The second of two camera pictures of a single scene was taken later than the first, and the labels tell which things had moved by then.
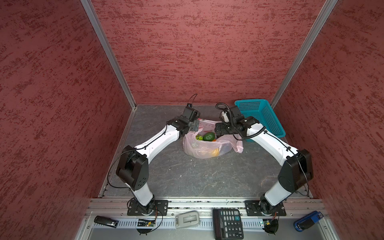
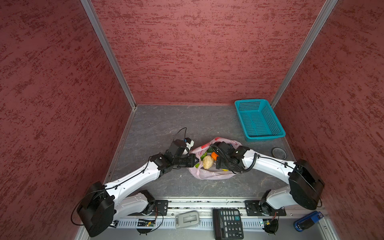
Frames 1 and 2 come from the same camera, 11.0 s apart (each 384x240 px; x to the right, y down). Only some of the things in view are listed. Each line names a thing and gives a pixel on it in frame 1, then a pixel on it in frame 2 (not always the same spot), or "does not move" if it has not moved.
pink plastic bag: [222, 144] → [212, 173]
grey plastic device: [187, 219] does not move
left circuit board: [146, 222] does not move
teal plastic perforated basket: [260, 109] does not move
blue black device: [307, 221] does not move
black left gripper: [194, 125] → [191, 163]
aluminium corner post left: [89, 8] does not move
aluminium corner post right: [328, 10] does not move
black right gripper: [217, 129] → [237, 168]
